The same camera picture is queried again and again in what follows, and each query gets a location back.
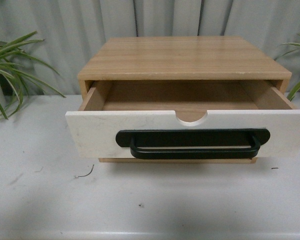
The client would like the white drawer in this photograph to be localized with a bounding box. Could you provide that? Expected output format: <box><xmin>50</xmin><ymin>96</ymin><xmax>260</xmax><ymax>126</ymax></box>
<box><xmin>65</xmin><ymin>80</ymin><xmax>300</xmax><ymax>162</ymax></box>

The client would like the wooden drawer cabinet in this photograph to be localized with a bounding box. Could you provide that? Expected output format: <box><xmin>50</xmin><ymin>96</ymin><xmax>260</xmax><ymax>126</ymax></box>
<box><xmin>77</xmin><ymin>37</ymin><xmax>292</xmax><ymax>165</ymax></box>

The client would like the grey curtain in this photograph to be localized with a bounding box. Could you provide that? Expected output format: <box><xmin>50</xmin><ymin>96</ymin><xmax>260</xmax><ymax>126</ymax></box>
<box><xmin>0</xmin><ymin>0</ymin><xmax>300</xmax><ymax>95</ymax></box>

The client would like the black upper drawer handle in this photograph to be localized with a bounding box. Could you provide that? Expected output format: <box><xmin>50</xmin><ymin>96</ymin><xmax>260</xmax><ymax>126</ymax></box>
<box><xmin>115</xmin><ymin>128</ymin><xmax>271</xmax><ymax>160</ymax></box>

